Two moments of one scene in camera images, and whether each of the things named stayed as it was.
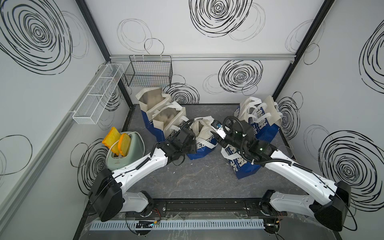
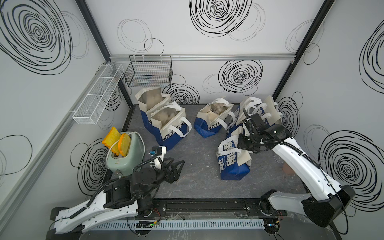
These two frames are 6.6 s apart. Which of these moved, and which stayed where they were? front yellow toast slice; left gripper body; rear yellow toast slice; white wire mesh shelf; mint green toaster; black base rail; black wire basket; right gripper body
Moved: right gripper body; left gripper body
Stayed: rear yellow toast slice; white wire mesh shelf; black base rail; black wire basket; mint green toaster; front yellow toast slice
